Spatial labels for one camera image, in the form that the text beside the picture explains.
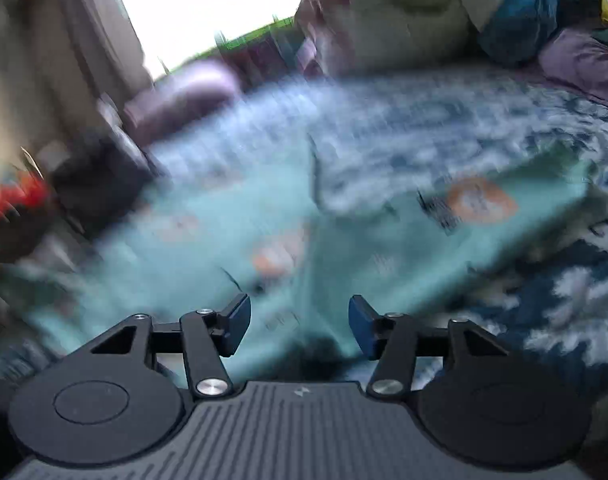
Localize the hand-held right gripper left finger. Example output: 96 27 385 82
88 293 252 401

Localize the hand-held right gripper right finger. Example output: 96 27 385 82
348 295 512 402

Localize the teal lion print garment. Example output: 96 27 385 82
14 157 602 386

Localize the blue patterned quilted bedspread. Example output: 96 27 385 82
0 72 608 411

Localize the purple pillow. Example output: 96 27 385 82
124 60 245 147

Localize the red object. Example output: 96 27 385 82
0 172 52 233

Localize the colourful alphabet play mat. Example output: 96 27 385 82
214 16 305 58

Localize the cream and pink quilt bundle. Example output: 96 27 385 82
294 0 480 80

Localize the beige curtain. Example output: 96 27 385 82
0 0 152 131

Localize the purple cloth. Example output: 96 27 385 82
536 27 608 113

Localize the teal blue blanket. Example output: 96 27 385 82
476 0 605 67

